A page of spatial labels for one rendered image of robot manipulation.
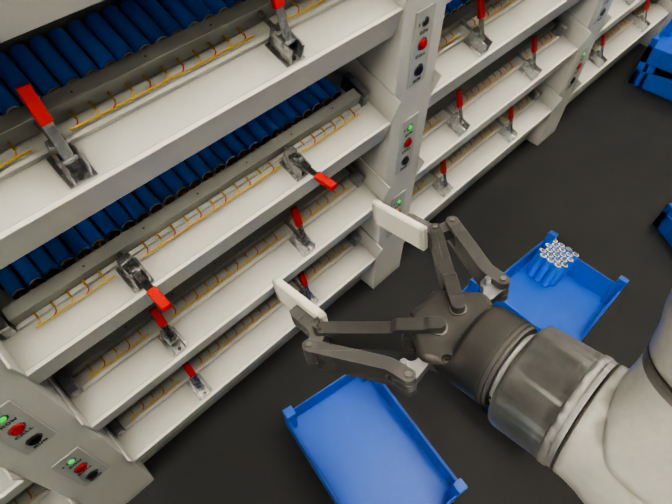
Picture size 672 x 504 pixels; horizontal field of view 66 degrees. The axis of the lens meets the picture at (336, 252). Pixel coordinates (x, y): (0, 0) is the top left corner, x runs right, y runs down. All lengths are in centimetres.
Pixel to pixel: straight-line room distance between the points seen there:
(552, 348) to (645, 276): 107
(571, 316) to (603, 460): 90
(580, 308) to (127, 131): 103
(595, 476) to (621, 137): 148
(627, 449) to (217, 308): 64
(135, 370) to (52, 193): 37
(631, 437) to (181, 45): 53
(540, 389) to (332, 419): 76
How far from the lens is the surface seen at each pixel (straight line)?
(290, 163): 75
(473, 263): 49
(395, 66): 79
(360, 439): 109
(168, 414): 101
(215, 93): 60
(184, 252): 70
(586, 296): 134
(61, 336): 69
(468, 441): 113
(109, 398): 84
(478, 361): 40
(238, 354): 102
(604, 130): 179
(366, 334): 44
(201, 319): 85
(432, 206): 124
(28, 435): 77
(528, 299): 123
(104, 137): 57
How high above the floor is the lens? 106
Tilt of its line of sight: 55 degrees down
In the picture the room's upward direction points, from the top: straight up
